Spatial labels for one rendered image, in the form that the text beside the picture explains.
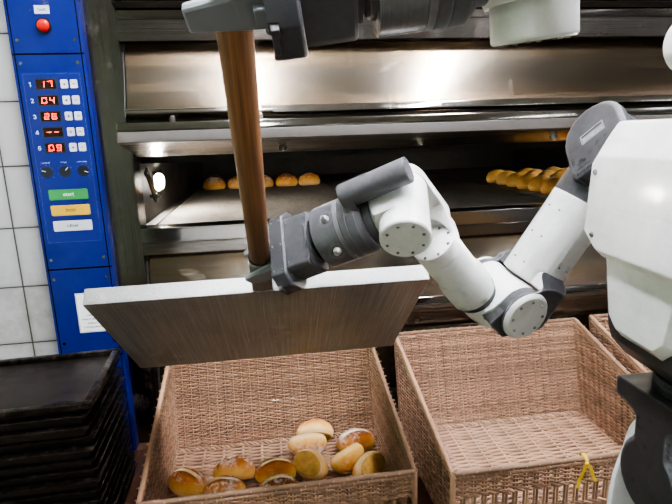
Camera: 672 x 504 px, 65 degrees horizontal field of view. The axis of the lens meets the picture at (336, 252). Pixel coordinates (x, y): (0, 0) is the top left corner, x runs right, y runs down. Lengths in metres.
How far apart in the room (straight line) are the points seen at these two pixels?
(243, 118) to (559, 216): 0.51
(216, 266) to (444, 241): 0.83
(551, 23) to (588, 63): 1.23
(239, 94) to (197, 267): 1.00
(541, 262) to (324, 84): 0.77
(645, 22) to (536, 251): 1.03
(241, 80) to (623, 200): 0.44
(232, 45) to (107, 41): 1.00
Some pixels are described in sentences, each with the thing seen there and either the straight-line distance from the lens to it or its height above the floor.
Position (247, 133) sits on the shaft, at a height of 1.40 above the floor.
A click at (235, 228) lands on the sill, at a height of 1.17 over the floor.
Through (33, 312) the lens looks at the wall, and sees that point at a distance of 1.56.
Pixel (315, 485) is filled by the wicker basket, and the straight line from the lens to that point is 1.13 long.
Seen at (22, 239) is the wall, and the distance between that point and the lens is 1.52.
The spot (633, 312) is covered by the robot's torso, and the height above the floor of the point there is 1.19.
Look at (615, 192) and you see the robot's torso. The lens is 0.69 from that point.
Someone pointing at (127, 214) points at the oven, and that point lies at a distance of 1.44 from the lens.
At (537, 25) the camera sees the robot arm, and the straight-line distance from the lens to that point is 0.44.
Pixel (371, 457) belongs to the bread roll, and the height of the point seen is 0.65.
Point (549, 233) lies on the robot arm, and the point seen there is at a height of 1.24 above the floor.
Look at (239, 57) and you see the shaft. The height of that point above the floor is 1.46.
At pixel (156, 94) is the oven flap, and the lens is 1.40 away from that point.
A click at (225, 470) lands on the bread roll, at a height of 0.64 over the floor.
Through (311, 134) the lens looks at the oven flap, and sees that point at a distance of 1.24.
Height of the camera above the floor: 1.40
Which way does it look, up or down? 13 degrees down
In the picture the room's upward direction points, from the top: 2 degrees counter-clockwise
